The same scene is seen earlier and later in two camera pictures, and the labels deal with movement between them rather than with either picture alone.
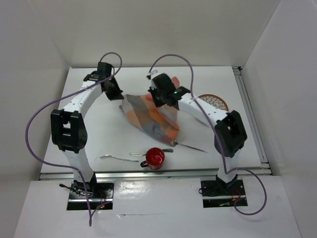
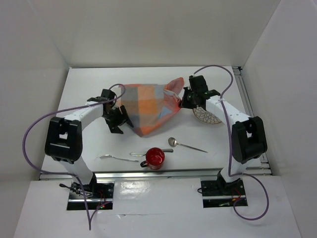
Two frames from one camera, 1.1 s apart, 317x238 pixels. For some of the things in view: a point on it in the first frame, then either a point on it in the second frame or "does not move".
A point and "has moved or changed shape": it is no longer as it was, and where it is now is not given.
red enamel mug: (155, 158) does not move
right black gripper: (153, 90) -> (184, 103)
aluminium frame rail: (266, 169) does not move
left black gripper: (116, 95) -> (122, 117)
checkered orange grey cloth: (160, 122) has moved or changed shape
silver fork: (108, 155) does not move
